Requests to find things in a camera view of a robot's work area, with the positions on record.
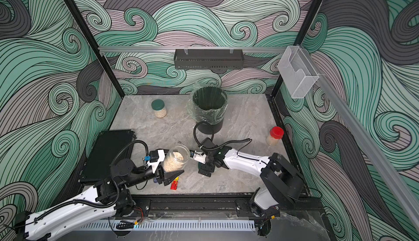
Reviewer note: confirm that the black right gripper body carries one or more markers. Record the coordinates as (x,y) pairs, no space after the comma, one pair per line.
(209,165)

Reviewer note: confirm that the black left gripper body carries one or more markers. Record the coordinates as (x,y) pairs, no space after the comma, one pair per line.
(141,173)

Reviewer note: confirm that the glass oatmeal jar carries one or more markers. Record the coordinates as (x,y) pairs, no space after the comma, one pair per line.
(176,158)

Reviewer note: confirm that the black bin with green liner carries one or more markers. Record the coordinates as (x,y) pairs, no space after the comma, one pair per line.
(208,104)

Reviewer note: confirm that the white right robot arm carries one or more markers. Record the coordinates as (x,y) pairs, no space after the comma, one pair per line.
(283,183)

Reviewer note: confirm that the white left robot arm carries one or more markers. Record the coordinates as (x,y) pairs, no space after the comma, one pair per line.
(109,197)

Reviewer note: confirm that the red-lidded oatmeal jar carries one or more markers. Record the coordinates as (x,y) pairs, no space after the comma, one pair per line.
(274,136)

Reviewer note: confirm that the green-lidded oatmeal jar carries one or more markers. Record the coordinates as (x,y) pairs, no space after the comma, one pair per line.
(159,109)

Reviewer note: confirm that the red yellow toy block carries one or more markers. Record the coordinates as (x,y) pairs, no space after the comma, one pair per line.
(174,184)

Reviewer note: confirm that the black flat tray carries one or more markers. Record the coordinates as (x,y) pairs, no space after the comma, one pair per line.
(107,146)

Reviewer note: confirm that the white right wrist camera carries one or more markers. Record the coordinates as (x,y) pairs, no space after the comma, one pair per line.
(199,156)

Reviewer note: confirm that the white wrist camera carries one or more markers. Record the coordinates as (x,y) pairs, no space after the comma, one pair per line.
(154,158)
(199,156)

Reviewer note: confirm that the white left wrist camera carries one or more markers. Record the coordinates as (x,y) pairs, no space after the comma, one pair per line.
(154,158)

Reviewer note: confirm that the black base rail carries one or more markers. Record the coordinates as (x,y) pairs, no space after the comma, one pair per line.
(228,204)

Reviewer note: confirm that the white slotted cable duct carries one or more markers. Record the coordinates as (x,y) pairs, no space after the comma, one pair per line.
(174,225)

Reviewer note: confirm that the black wall shelf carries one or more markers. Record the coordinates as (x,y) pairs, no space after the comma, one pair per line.
(208,60)

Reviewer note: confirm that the clear acrylic wall holder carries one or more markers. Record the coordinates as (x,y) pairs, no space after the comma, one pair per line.
(298,71)

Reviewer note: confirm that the aluminium wall rail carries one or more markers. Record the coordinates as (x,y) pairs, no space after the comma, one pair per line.
(172,49)

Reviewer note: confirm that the black corner frame post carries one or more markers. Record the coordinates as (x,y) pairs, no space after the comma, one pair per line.
(93,45)

